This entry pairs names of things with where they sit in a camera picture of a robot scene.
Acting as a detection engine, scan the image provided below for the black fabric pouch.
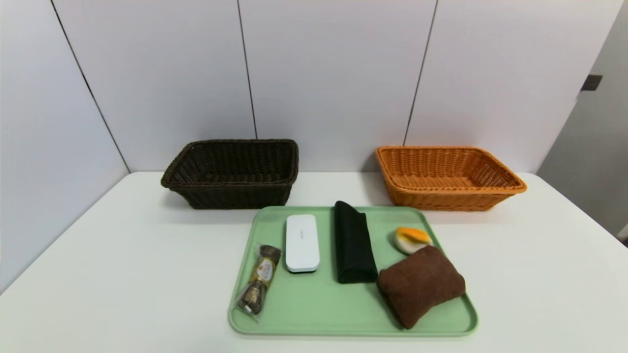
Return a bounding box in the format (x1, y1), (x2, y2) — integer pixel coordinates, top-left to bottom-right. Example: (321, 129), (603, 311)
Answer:
(334, 201), (379, 284)

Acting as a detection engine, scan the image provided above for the chocolate candy packet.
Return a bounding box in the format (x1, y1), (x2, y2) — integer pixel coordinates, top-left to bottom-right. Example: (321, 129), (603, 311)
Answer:
(232, 245), (282, 322)

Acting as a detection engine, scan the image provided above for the brown towel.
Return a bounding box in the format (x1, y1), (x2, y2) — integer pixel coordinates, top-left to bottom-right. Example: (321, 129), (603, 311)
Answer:
(376, 245), (466, 329)

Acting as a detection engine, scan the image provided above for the dark brown wicker basket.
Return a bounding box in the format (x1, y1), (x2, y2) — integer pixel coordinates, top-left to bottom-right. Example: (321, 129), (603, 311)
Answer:
(161, 139), (299, 210)

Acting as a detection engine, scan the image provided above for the orange wicker basket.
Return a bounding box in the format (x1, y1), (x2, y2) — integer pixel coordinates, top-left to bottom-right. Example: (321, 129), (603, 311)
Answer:
(375, 146), (527, 212)

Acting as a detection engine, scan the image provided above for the white rectangular plastic case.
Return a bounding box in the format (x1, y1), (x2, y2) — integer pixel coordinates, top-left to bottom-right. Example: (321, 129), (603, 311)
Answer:
(286, 214), (320, 274)

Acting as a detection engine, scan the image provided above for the green plastic tray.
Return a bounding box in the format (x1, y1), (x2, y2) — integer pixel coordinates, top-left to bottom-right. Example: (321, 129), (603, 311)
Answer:
(228, 205), (479, 337)

